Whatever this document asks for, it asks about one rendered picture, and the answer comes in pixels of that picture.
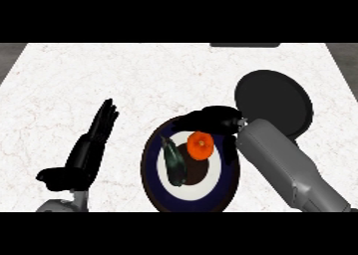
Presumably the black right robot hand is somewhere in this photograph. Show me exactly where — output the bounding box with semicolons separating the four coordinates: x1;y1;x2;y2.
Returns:
171;105;244;167

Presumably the blue and white plate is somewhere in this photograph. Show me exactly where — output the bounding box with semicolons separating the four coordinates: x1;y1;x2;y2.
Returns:
139;114;241;213

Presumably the orange pumpkin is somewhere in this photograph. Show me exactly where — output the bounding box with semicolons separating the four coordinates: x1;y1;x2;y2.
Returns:
184;130;216;161

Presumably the dark grey flat object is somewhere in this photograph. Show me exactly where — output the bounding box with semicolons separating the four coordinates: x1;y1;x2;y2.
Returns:
208;42;281;49

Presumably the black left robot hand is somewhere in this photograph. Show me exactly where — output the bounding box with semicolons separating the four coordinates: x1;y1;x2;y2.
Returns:
34;98;121;193

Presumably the dark green squash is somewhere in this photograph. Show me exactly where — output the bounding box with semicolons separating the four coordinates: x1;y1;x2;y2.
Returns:
158;134;187;188

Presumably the black pan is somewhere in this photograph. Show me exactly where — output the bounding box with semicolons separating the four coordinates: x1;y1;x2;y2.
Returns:
232;69;315;141

